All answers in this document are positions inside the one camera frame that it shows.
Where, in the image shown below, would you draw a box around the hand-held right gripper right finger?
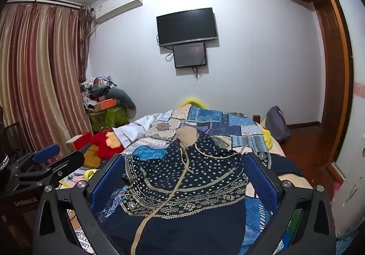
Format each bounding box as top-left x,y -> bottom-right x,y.
242,152 -> 337,255

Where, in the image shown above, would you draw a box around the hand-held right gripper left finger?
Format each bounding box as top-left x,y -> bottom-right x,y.
32,153 -> 128,255

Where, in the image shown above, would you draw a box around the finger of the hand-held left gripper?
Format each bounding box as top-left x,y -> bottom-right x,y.
14,150 -> 86,187
11,144 -> 61,176

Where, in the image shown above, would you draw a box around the navy patterned garment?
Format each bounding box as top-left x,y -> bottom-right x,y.
98,126 -> 274,255

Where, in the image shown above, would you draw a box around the pile of mixed clothes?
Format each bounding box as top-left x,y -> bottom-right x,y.
81,74 -> 121,109

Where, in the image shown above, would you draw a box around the red box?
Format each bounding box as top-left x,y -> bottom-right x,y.
66,133 -> 93,153

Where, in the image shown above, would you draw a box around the yellow cardboard box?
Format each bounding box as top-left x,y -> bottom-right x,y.
82,144 -> 101,170

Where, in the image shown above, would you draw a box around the dark navy cloth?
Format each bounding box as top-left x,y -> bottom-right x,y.
269,154 -> 304,177

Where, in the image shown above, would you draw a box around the red plush toy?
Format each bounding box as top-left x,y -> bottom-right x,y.
89,129 -> 126,162

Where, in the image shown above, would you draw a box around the grey backpack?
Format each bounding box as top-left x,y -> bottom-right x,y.
265,105 -> 291,143

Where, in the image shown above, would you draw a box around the green patterned cloth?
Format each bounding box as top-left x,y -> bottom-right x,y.
88,105 -> 129,133

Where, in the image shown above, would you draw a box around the white cloth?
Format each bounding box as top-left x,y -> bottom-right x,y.
112,114 -> 164,148

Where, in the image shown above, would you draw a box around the orange box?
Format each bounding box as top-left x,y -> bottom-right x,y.
94,98 -> 118,112

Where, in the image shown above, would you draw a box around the blue patchwork blanket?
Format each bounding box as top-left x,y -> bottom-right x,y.
97,105 -> 276,255

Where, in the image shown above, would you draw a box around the striped red beige curtain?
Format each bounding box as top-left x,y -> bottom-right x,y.
0,1 -> 92,154

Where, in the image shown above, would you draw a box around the grey green cushion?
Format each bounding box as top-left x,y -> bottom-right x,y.
110,88 -> 137,111

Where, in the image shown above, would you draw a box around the white scuffed panel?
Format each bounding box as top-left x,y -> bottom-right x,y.
332,81 -> 365,240

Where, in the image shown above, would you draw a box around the yellow plush item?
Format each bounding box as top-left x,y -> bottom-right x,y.
178,97 -> 209,109

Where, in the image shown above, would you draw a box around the white air conditioner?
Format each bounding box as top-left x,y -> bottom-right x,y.
91,0 -> 143,25

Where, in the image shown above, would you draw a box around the wooden door frame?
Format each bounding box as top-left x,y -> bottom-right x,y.
310,0 -> 355,180

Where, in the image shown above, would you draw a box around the small black wall monitor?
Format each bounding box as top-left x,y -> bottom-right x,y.
172,42 -> 208,69

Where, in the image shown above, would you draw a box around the black wall television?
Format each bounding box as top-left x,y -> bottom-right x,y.
156,8 -> 219,47

